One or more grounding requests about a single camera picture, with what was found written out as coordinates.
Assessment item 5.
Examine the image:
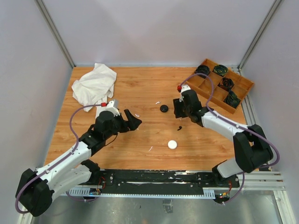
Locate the black rolled item far left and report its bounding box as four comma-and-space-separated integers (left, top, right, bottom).
194, 65, 210, 76

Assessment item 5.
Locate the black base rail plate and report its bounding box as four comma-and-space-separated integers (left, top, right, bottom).
72, 168, 241, 196

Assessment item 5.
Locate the dark red rolled item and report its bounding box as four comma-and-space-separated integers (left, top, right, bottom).
218, 77, 234, 91

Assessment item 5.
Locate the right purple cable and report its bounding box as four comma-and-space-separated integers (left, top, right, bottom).
179, 73, 280, 206

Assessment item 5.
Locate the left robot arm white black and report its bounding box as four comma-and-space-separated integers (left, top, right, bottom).
14, 108, 142, 217

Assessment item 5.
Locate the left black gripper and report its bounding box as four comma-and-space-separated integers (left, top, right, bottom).
104, 109, 142, 140

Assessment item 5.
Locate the green black rolled item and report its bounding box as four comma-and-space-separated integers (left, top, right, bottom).
213, 64, 228, 77

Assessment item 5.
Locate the blue green rolled item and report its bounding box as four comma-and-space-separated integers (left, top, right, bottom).
224, 91, 241, 108

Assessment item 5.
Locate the wooden compartment tray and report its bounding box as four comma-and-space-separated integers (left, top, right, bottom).
186, 59, 254, 114

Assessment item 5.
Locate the grey slotted cable duct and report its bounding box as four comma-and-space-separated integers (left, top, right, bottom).
67, 185, 215, 199

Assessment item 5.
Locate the black round charging case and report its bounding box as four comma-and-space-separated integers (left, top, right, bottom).
160, 105, 169, 112

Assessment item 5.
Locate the white round charging case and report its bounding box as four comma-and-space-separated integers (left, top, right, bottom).
167, 140, 178, 150

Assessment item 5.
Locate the white crumpled cloth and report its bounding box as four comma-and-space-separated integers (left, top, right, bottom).
71, 63, 117, 112

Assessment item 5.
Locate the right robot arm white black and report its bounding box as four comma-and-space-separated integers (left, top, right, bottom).
173, 85, 273, 187

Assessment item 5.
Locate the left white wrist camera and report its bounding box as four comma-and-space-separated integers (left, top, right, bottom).
101, 99, 120, 116

